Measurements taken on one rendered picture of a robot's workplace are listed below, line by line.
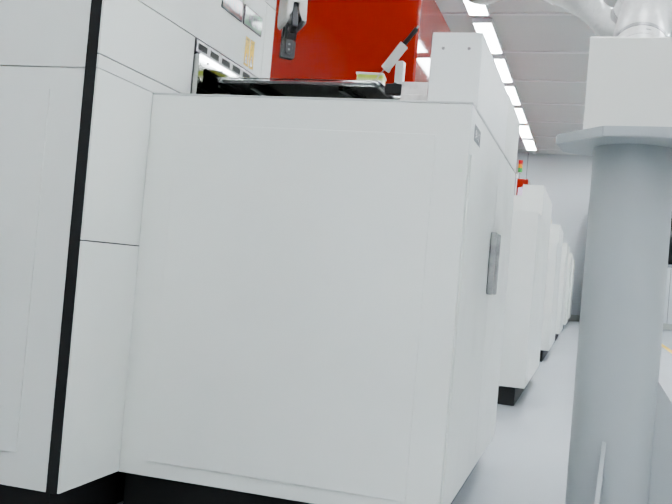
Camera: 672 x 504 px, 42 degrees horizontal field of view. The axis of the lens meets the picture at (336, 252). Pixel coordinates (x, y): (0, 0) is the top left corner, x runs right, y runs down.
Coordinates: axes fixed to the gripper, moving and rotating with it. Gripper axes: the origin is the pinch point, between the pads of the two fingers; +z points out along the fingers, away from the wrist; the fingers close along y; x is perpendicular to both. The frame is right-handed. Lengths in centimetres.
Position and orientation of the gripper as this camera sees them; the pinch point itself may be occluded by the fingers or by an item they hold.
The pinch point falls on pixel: (287, 49)
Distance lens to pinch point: 205.6
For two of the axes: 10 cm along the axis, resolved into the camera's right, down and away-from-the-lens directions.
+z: -1.0, 9.9, -0.4
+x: -9.5, -1.0, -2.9
